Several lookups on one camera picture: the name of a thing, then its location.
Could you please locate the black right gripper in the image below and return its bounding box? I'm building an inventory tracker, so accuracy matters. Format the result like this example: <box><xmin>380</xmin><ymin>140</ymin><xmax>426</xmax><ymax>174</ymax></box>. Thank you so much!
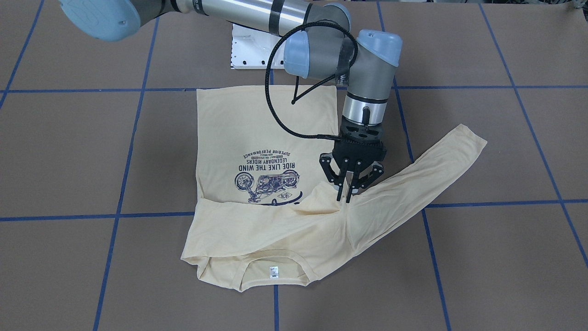
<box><xmin>319</xmin><ymin>116</ymin><xmax>387</xmax><ymax>203</ymax></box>

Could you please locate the beige long-sleeve printed shirt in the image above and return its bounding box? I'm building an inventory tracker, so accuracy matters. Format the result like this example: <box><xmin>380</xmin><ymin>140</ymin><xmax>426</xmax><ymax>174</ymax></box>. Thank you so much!
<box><xmin>181</xmin><ymin>86</ymin><xmax>486</xmax><ymax>292</ymax></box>

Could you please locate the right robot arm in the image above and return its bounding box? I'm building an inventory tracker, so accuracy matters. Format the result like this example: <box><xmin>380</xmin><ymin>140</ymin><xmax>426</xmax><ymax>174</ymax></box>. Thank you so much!
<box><xmin>59</xmin><ymin>0</ymin><xmax>403</xmax><ymax>203</ymax></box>

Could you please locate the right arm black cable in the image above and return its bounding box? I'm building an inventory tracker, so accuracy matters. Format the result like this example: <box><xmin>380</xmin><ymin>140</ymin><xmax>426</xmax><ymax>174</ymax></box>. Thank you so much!
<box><xmin>265</xmin><ymin>21</ymin><xmax>359</xmax><ymax>140</ymax></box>

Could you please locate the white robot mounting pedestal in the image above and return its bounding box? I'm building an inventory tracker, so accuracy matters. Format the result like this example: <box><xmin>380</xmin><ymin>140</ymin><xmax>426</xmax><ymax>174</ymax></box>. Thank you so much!
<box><xmin>230</xmin><ymin>22</ymin><xmax>313</xmax><ymax>70</ymax></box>

